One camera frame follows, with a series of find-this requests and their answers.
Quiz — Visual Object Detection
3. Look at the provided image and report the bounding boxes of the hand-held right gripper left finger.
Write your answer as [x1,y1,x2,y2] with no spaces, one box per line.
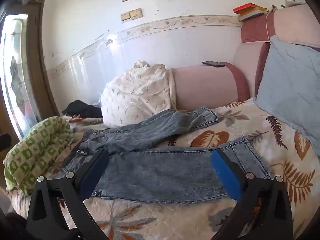
[26,147,110,240]

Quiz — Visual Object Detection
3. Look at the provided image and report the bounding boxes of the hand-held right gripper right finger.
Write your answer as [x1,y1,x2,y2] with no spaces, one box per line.
[210,148,293,240]

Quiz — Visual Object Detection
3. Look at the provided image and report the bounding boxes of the blue denim pants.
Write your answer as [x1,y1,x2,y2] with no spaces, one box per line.
[61,107,274,204]

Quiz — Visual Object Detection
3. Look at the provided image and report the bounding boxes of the leaf print bed sheet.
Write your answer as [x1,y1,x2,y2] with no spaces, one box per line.
[7,97,320,240]

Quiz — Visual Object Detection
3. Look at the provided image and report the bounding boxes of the green patterned blanket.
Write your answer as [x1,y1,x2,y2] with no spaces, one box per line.
[3,117,75,195]

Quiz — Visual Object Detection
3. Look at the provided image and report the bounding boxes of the black cloth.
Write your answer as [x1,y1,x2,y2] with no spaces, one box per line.
[62,100,103,119]

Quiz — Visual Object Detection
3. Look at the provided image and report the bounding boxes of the white patterned pillow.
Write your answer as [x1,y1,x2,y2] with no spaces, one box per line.
[101,60,175,128]

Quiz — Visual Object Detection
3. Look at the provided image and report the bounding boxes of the light blue pillow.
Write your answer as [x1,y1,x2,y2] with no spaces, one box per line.
[255,35,320,157]

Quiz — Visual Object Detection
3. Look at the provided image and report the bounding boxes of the white book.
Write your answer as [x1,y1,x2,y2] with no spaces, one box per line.
[239,11,268,22]

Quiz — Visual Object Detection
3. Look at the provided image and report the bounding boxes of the yellow book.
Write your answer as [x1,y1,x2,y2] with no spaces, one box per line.
[237,7,269,16]

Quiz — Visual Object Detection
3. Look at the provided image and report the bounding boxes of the red book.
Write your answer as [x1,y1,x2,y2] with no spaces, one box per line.
[233,3,262,13]

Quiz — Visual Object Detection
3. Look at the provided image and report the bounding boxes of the white cord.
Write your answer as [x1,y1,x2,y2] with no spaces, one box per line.
[265,9,278,42]

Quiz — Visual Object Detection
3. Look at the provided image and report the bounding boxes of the beige wall switch panel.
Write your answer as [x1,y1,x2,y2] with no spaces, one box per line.
[121,8,143,22]

